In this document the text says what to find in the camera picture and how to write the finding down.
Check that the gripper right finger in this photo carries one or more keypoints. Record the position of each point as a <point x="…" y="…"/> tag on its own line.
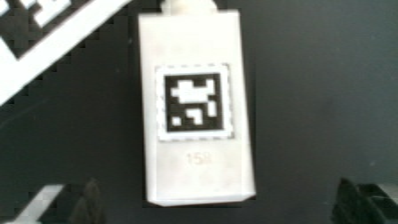
<point x="367" y="203"/>

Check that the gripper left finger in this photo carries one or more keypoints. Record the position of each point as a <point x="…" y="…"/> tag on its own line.
<point x="65" y="204"/>

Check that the white stool leg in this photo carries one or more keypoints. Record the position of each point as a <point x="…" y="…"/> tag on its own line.
<point x="200" y="166"/>

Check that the white paper marker sheet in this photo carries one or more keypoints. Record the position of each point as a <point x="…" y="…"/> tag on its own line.
<point x="46" y="25"/>

